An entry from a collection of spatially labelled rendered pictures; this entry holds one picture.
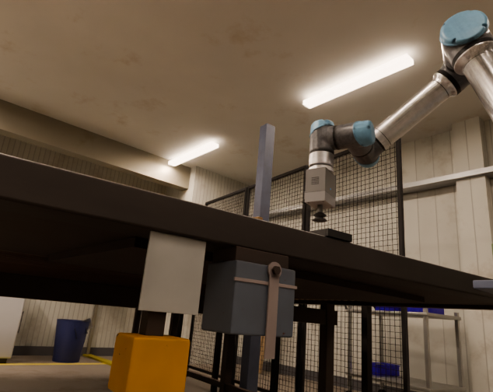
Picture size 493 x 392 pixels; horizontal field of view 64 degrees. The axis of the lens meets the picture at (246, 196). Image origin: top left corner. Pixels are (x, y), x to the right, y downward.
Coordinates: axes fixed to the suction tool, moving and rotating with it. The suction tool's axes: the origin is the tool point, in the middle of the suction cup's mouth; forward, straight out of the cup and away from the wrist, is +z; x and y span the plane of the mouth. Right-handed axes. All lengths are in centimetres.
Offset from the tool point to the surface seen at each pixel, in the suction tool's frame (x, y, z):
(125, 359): -1, 64, 36
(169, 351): 3, 60, 34
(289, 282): 11.0, 39.2, 22.2
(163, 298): 0, 60, 27
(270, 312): 10, 44, 28
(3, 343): -455, -156, 81
